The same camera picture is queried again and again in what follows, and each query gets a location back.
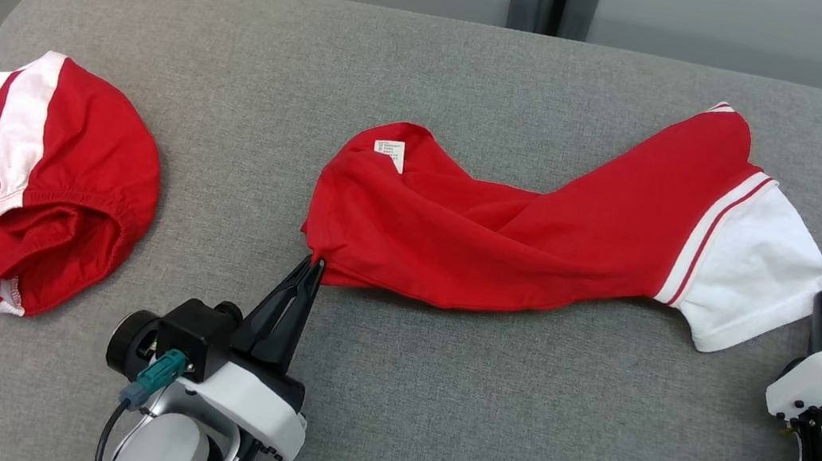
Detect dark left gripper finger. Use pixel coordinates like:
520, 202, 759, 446
266, 252, 328, 385
228, 246, 317, 369

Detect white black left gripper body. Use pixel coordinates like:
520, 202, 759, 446
175, 348, 318, 461

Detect red jersey white sleeves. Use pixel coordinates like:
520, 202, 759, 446
292, 46, 822, 369

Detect red shorts white stripes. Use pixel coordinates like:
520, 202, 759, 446
0, 42, 178, 334

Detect left black cable teal connector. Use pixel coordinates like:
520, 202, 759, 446
94, 340, 190, 461

